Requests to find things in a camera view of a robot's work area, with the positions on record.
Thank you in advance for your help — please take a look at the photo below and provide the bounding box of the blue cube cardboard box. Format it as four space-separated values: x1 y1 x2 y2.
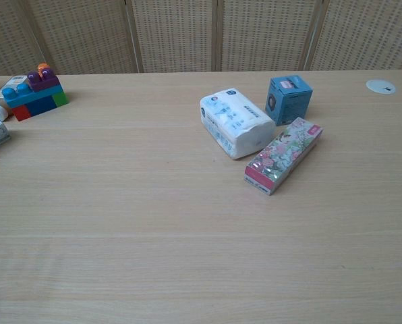
266 74 314 126

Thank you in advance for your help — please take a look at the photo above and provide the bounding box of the grey table cable grommet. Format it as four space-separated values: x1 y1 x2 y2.
366 79 398 94

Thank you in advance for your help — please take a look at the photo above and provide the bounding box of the white soft tissue pack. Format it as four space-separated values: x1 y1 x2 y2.
200 88 277 161

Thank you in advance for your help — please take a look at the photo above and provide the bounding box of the white bottle with cap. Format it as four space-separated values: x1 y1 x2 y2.
0 75 30 122

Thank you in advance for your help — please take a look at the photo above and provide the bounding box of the woven folding screen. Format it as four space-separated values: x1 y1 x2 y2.
0 0 402 78

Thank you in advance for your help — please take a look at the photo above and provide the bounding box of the floral pink long box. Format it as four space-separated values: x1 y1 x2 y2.
243 116 324 196

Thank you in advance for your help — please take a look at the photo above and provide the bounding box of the colourful toy block stack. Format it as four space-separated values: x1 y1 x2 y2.
1 63 69 122

